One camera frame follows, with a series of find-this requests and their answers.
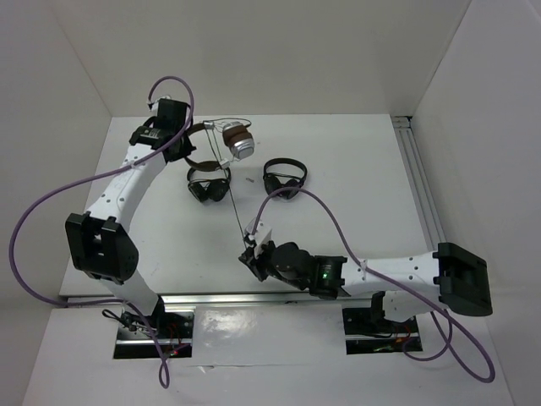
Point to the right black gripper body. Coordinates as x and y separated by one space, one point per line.
265 267

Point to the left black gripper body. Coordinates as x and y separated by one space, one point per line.
184 149

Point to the brown silver headphones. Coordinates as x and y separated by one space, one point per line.
236 137

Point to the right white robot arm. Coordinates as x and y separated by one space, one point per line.
450 278

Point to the left black folded headphones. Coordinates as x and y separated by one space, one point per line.
209 189

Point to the black folded headphones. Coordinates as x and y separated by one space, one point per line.
209 189
274 181

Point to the right black folded headphones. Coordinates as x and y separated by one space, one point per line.
274 181

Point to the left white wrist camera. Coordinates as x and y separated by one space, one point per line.
154 105

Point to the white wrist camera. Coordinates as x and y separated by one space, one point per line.
257 234
154 105

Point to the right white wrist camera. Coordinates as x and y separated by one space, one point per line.
257 234

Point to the aluminium front rail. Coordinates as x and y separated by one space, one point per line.
287 298

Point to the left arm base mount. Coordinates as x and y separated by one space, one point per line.
133 340

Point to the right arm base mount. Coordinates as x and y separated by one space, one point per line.
363 336

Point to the aluminium side rail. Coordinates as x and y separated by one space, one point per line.
419 183

